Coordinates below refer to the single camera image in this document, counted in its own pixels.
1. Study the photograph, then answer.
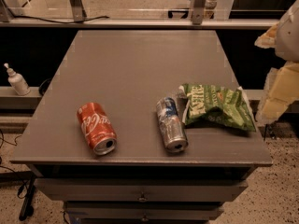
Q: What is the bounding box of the left metal frame post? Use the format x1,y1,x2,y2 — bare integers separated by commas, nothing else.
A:
69,0,87,22

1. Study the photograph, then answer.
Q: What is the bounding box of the red coca-cola can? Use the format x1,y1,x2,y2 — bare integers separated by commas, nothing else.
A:
77,103,117,156

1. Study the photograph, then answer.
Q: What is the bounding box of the metal frame post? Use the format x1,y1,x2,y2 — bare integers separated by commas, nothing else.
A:
69,0,87,22
192,0,206,25

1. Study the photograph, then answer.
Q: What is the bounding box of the white pump bottle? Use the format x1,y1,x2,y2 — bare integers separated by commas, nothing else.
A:
4,63,31,96

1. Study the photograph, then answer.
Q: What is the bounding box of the lower grey drawer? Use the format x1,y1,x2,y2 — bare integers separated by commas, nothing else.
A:
64,202,223,221

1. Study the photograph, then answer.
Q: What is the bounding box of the black floor cable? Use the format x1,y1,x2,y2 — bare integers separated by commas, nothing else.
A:
0,129,36,221

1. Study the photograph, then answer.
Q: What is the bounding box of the grey drawer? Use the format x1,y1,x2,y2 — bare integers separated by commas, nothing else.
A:
36,178,248,203
64,202,223,221

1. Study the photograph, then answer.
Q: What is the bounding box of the green jalapeno chip bag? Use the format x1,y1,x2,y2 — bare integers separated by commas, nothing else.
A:
179,83,256,132

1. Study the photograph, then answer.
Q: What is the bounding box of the right metal frame post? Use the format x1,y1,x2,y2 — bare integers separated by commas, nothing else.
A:
192,0,206,25

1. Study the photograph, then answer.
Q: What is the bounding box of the silver blue energy drink can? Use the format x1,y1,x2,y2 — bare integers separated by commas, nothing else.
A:
156,97,188,153

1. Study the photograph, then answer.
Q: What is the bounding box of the black cable on ledge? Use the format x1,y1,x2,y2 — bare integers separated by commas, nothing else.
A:
6,7,110,25

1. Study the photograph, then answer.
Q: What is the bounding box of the upper grey drawer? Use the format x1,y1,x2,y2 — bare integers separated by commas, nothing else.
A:
36,178,248,203

